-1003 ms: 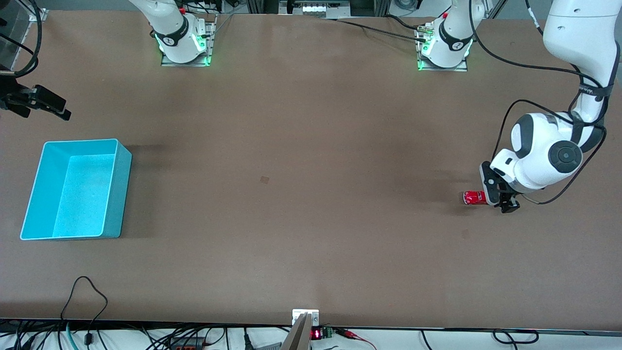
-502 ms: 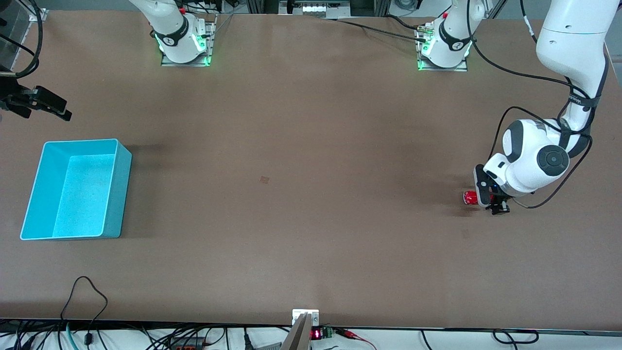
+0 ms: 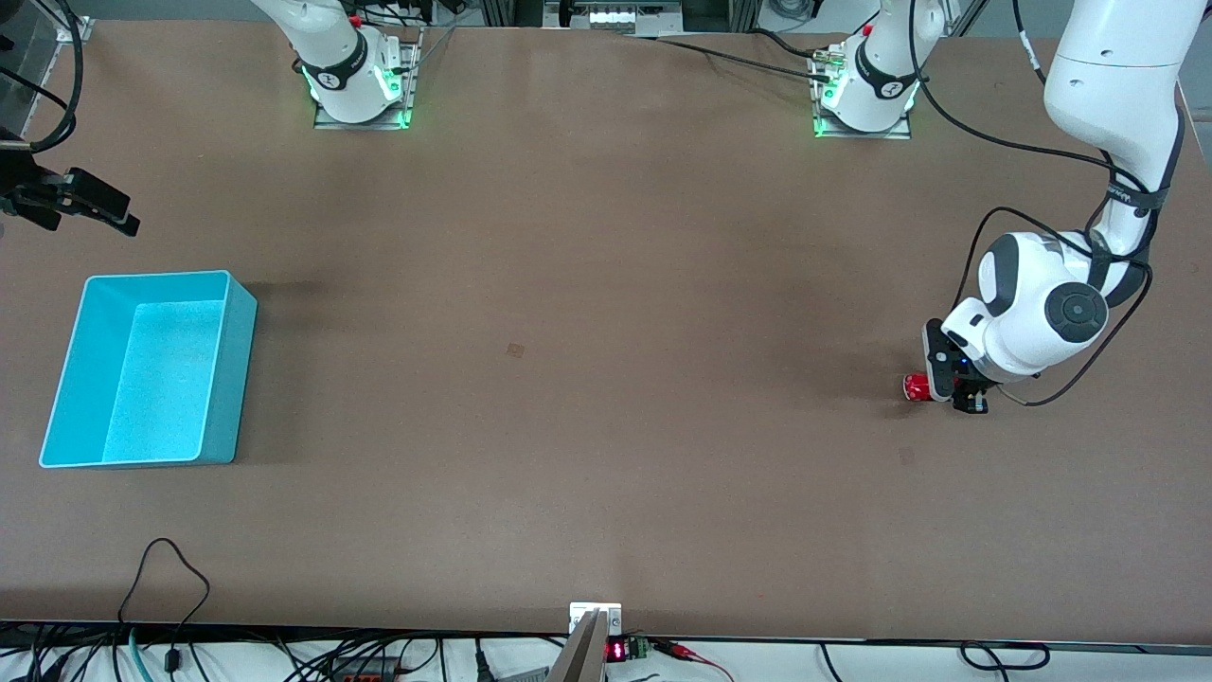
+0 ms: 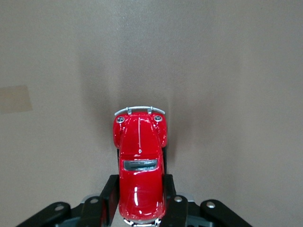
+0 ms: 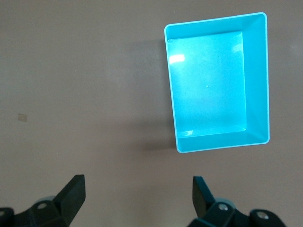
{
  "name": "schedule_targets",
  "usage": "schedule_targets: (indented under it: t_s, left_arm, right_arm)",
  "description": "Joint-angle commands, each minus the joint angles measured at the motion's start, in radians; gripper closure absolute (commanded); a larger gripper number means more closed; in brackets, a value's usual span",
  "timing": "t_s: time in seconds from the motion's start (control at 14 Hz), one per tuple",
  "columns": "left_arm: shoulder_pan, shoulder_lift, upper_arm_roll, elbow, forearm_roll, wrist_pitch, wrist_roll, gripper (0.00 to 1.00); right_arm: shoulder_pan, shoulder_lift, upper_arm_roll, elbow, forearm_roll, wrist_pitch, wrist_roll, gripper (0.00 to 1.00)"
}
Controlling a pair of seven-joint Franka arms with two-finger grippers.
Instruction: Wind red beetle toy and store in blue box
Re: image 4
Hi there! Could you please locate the red beetle toy car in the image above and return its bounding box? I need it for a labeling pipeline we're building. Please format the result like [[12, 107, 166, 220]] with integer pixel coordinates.
[[113, 106, 168, 225]]

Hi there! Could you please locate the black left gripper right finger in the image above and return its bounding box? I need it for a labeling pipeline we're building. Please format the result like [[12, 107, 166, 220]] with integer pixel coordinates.
[[160, 174, 252, 227]]

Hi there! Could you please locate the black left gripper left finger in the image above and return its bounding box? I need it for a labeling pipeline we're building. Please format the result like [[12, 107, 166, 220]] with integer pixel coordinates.
[[16, 174, 120, 227]]

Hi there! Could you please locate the brown tape patch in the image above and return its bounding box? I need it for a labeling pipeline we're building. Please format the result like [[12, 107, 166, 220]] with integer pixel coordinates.
[[0, 85, 33, 114]]

